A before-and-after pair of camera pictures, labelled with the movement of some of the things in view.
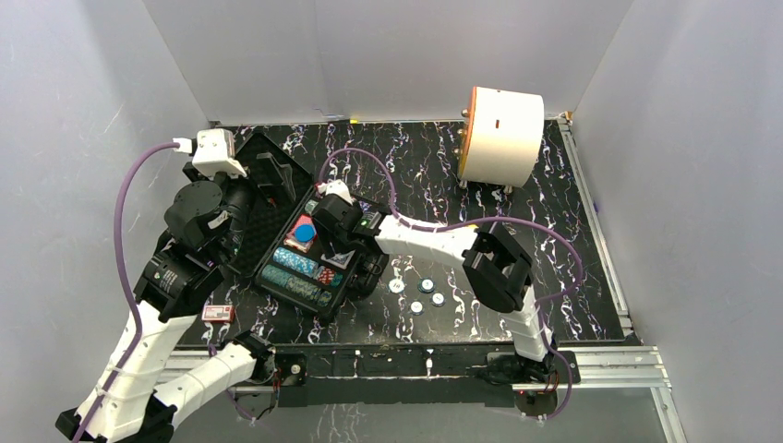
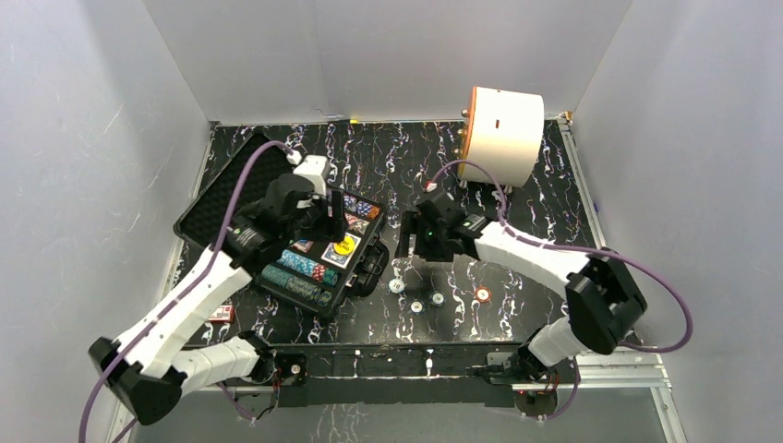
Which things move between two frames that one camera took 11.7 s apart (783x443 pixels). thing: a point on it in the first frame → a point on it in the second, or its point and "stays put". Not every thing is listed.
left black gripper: [246, 187] → [319, 216]
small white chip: [415, 307] stays put
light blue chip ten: [396, 285] stays put
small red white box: [218, 313] stays put
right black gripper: [325, 233] → [414, 223]
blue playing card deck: [340, 259] stays put
